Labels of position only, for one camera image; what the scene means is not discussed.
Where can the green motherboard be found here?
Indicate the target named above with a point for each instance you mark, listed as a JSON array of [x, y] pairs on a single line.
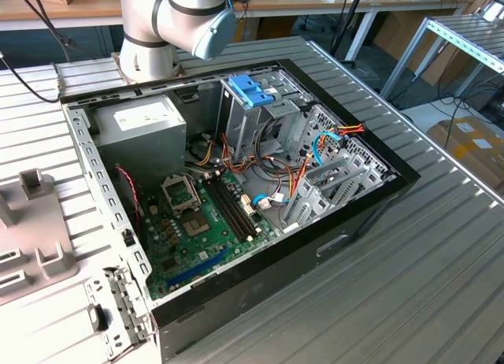
[[220, 246]]

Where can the black tripod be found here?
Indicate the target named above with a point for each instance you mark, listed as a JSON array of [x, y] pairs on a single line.
[[350, 11]]

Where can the metal disk bay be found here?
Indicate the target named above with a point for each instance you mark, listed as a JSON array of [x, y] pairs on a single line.
[[311, 212]]

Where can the metal optical drive cage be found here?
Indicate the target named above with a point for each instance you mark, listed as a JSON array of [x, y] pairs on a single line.
[[236, 123]]

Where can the open black PC case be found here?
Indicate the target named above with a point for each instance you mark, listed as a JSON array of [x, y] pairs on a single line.
[[275, 269]]

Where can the aluminium slat table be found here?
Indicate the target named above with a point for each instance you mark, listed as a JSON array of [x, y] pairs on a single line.
[[464, 37]]

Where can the large brown cardboard sheet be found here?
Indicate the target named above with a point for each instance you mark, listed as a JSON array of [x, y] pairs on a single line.
[[449, 64]]

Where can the grey power supply unit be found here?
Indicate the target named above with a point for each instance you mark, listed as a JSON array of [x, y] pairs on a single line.
[[141, 143]]

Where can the blue plastic drive latch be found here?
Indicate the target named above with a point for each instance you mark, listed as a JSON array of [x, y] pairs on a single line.
[[246, 89]]

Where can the labelled cardboard box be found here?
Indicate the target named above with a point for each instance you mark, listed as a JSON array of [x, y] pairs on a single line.
[[472, 155]]

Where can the grey parts rack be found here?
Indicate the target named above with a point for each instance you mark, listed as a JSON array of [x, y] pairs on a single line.
[[39, 222]]

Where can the black RAM slot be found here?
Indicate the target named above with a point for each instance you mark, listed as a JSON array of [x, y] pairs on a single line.
[[231, 206], [226, 209], [241, 201], [236, 203]]

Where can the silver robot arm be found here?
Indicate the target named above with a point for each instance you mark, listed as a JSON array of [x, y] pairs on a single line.
[[145, 60]]

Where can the blue expansion slot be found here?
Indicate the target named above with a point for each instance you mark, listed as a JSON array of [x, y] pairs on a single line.
[[197, 269]]

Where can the CPU socket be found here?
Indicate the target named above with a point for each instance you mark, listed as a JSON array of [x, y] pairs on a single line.
[[195, 224]]

